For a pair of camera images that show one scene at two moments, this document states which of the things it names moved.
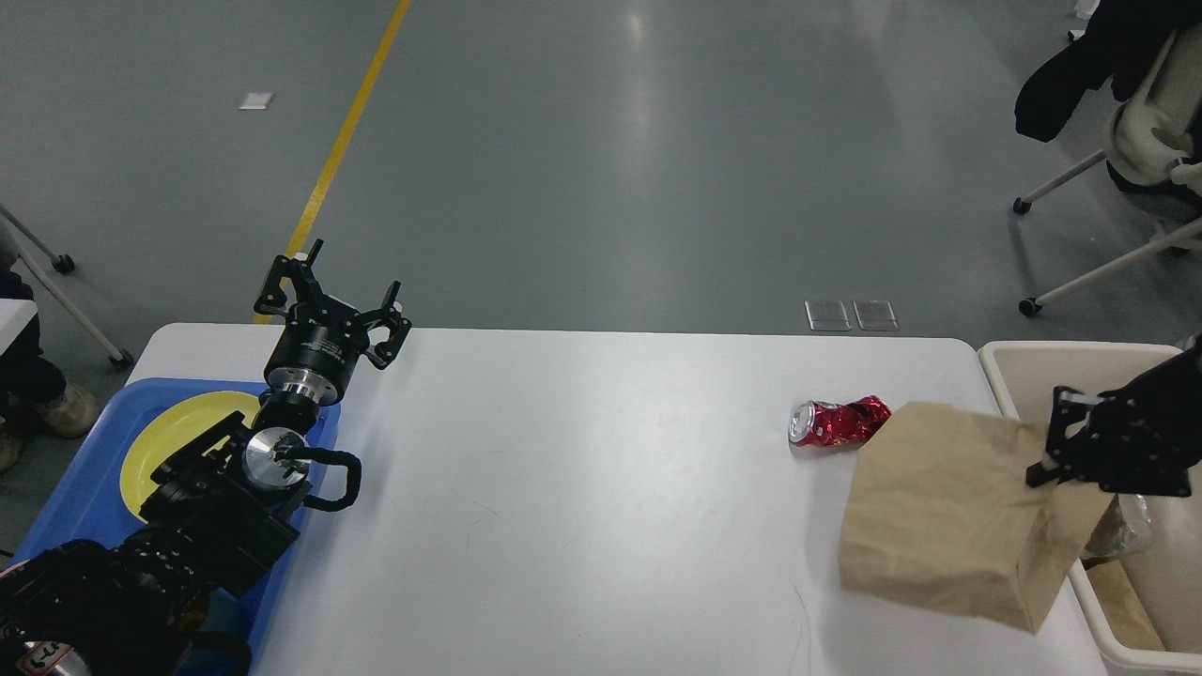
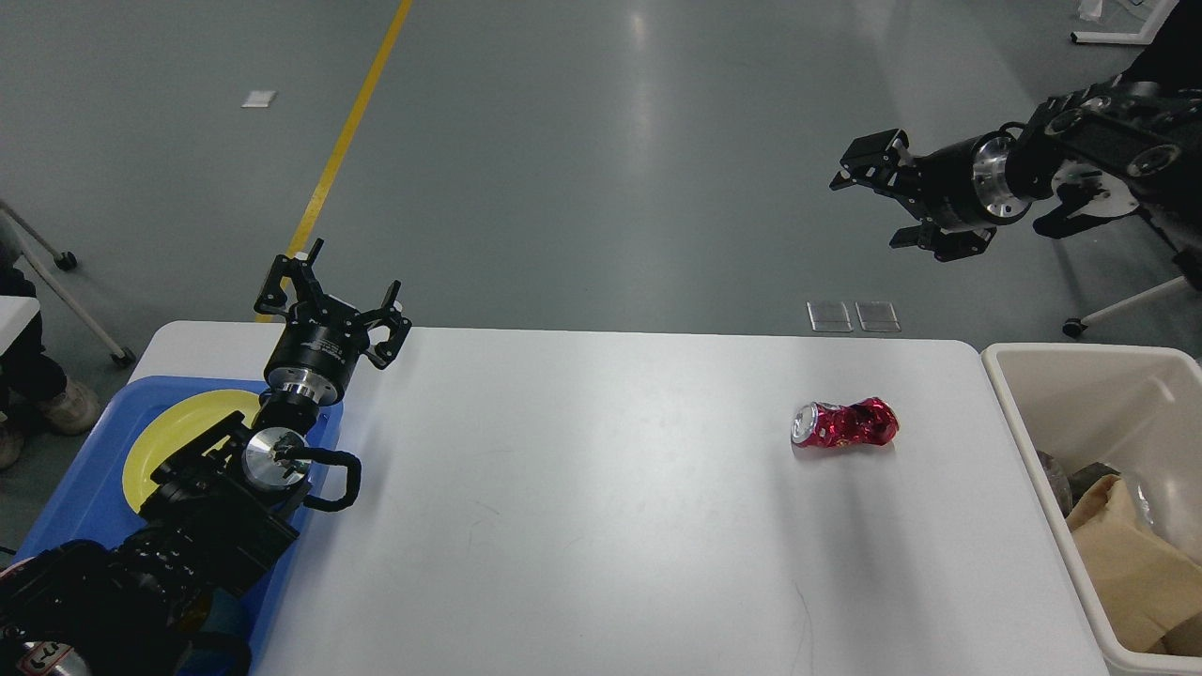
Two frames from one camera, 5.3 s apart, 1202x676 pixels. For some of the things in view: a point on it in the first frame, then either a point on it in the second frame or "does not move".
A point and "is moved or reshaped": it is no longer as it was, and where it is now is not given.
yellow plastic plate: [170, 429] does not move
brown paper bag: [938, 511] → [1148, 592]
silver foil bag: [1125, 529] is moved or reshaped
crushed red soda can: [823, 423] does not move
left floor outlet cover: [827, 315] does not move
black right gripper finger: [1060, 452] → [946, 245]
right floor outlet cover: [875, 315] does not move
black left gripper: [315, 350] does not move
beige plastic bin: [1169, 569] does not move
